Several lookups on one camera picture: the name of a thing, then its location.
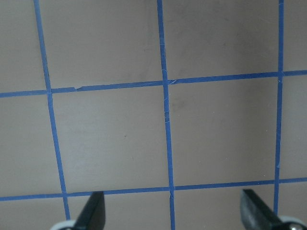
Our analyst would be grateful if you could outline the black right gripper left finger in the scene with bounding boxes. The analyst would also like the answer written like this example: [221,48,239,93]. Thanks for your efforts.
[51,191,106,230]

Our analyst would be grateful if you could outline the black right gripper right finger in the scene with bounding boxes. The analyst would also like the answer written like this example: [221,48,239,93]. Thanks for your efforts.
[240,189,307,230]

